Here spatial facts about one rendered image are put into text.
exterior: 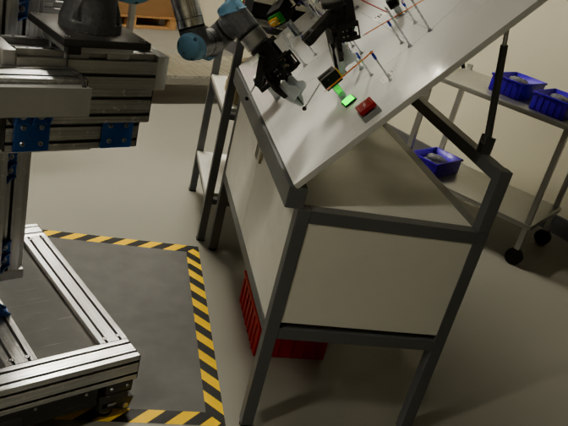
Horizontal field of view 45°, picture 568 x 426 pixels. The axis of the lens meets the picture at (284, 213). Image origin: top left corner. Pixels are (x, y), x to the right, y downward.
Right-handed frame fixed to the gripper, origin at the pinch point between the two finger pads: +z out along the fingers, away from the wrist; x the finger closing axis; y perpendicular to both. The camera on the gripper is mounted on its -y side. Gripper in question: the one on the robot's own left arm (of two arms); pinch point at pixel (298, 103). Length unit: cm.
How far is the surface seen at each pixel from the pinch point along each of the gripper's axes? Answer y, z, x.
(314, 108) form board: -3.7, 4.5, 7.9
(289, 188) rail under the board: 3.3, 15.4, -27.2
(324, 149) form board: 9.7, 13.6, -13.9
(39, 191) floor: -177, -42, 7
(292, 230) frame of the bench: -4.6, 25.8, -29.1
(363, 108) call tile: 23.1, 11.3, -6.2
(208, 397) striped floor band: -69, 58, -50
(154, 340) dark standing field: -92, 35, -40
